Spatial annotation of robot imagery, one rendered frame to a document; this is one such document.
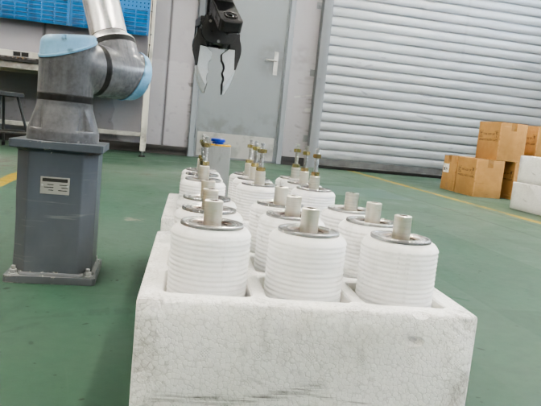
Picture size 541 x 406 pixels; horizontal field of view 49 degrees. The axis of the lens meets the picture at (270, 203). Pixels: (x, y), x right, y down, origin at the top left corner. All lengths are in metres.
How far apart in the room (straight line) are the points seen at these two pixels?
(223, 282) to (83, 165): 0.68
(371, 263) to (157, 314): 0.26
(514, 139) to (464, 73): 2.19
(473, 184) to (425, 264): 4.15
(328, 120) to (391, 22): 1.24
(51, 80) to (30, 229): 0.32
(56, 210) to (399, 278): 0.81
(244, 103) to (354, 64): 1.26
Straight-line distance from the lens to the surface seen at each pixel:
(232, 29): 1.16
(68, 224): 1.32
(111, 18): 1.48
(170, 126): 6.22
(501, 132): 4.94
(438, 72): 6.91
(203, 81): 1.21
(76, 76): 1.32
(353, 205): 0.97
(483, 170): 4.89
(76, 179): 1.30
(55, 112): 1.32
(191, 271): 0.68
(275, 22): 6.41
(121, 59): 1.41
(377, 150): 6.62
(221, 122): 6.25
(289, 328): 0.67
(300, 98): 6.41
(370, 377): 0.71
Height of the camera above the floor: 0.37
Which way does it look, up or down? 7 degrees down
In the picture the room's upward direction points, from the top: 6 degrees clockwise
